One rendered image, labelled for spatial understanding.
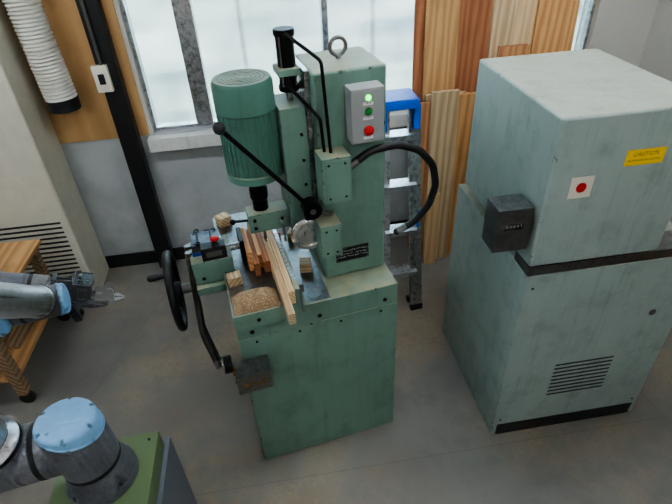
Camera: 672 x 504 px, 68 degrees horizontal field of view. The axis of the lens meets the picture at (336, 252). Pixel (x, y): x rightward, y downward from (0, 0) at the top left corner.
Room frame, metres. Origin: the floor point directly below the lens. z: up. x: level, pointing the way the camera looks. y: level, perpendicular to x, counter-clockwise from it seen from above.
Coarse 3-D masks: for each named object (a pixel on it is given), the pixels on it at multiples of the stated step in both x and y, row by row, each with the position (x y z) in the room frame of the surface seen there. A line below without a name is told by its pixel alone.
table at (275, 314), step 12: (240, 216) 1.68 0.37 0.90; (228, 228) 1.60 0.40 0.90; (240, 264) 1.37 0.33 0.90; (252, 276) 1.30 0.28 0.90; (264, 276) 1.30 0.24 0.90; (204, 288) 1.29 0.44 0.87; (216, 288) 1.30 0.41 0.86; (228, 288) 1.25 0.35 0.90; (240, 288) 1.24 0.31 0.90; (252, 288) 1.24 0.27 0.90; (276, 288) 1.23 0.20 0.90; (252, 312) 1.13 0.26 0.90; (264, 312) 1.13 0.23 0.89; (276, 312) 1.14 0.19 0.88; (300, 312) 1.16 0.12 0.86; (240, 324) 1.11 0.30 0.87; (252, 324) 1.12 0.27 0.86; (264, 324) 1.13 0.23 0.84
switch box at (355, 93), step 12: (348, 84) 1.41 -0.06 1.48; (360, 84) 1.40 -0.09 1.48; (372, 84) 1.40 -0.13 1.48; (348, 96) 1.38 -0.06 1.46; (360, 96) 1.36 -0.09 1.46; (372, 96) 1.37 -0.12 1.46; (348, 108) 1.38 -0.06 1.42; (360, 108) 1.36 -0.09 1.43; (372, 108) 1.37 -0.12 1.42; (348, 120) 1.38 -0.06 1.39; (360, 120) 1.36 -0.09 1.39; (372, 120) 1.37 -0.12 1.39; (348, 132) 1.39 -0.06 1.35; (360, 132) 1.36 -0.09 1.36
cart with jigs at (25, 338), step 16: (32, 240) 2.16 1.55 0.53; (0, 256) 2.04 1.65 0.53; (16, 256) 2.03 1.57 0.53; (32, 256) 2.05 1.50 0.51; (16, 272) 1.90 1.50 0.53; (48, 272) 2.14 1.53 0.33; (64, 320) 2.12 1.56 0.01; (16, 336) 1.81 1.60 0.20; (32, 336) 1.82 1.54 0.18; (0, 352) 1.55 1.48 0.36; (16, 352) 1.72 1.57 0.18; (0, 368) 1.54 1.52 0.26; (16, 368) 1.57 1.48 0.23; (16, 384) 1.55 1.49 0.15; (32, 400) 1.56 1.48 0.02
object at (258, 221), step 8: (280, 200) 1.50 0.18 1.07; (248, 208) 1.45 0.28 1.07; (272, 208) 1.45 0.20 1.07; (280, 208) 1.44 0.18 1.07; (248, 216) 1.41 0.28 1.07; (256, 216) 1.41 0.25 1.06; (264, 216) 1.42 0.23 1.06; (272, 216) 1.42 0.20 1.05; (280, 216) 1.43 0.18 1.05; (288, 216) 1.44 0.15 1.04; (248, 224) 1.43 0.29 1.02; (256, 224) 1.41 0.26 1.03; (264, 224) 1.41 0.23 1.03; (272, 224) 1.42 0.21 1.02; (280, 224) 1.43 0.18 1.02; (288, 224) 1.44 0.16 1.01; (256, 232) 1.41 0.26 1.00
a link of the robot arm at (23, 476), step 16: (0, 416) 0.79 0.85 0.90; (0, 432) 0.73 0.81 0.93; (16, 432) 0.75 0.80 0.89; (0, 448) 0.71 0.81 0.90; (16, 448) 0.72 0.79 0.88; (0, 464) 0.68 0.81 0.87; (16, 464) 0.70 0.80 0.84; (0, 480) 0.67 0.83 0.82; (16, 480) 0.68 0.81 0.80; (32, 480) 0.69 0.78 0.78
